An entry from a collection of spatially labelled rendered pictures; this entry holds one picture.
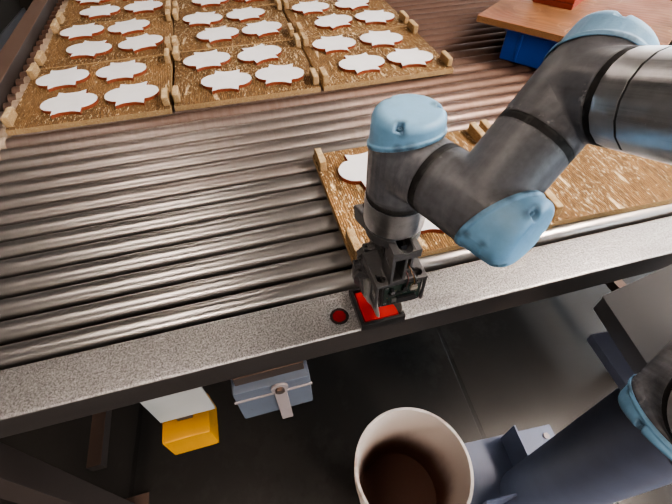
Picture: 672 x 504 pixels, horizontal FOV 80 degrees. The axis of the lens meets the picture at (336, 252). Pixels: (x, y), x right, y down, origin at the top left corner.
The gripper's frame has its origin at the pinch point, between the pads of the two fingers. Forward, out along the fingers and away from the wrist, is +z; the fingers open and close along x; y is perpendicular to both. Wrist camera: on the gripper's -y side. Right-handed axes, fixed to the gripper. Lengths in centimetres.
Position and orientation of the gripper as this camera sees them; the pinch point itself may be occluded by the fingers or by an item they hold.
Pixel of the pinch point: (377, 297)
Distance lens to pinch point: 67.4
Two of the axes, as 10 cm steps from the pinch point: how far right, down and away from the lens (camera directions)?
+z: 0.1, 6.5, 7.6
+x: 9.6, -2.1, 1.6
